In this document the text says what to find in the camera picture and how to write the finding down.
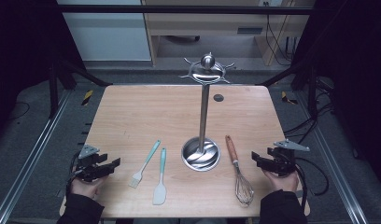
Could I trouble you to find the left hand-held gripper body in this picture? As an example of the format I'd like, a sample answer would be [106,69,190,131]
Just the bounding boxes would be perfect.
[74,144,110,183]

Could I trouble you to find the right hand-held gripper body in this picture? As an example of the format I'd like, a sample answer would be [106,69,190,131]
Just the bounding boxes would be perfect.
[266,138,311,177]

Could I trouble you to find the wooden handled wire whisk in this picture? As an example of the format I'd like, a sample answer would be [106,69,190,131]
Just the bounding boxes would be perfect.
[224,134,255,207]

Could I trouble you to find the teal handled white spatula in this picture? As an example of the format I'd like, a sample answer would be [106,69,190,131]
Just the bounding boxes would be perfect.
[152,147,168,206]

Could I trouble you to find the steel utensil stand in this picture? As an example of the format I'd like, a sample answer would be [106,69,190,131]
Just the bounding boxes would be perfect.
[178,51,236,173]

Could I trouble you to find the person's right hand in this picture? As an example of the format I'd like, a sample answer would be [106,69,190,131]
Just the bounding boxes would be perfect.
[262,169,301,194]

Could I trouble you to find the person's left hand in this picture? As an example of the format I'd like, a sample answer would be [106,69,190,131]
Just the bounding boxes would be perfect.
[70,175,109,199]

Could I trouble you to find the yellow black tape strip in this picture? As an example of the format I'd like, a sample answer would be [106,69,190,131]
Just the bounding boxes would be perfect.
[280,91,299,105]
[81,90,94,106]

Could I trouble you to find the black metal stand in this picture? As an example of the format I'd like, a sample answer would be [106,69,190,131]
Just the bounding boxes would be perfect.
[48,58,114,119]
[259,58,321,119]

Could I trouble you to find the white cabinet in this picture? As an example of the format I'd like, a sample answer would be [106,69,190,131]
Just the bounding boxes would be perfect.
[56,0,152,62]

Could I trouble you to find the left hand-held gripper cable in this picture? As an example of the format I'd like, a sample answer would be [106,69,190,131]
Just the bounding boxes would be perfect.
[64,151,83,197]

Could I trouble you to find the hand-held gripper cable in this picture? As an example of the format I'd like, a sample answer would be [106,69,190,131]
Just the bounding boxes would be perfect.
[64,151,83,197]
[292,157,331,209]

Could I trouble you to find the right hand-held gripper cable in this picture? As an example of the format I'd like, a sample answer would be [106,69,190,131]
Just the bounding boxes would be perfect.
[292,157,331,209]

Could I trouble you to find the teal handled pastry brush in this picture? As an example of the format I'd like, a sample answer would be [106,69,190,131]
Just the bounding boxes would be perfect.
[128,139,162,189]

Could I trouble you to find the bundle of black floor cables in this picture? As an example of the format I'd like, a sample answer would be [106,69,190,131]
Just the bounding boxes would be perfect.
[283,101,336,147]

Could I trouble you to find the aluminium floor rail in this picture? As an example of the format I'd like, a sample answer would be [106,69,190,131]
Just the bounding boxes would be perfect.
[294,91,371,224]
[0,90,72,224]

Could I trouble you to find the black hanging cables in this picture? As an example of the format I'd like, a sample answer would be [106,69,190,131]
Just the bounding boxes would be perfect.
[264,1,293,67]

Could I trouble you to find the black horizontal frame bar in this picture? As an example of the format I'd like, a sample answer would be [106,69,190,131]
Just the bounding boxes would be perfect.
[56,4,315,16]

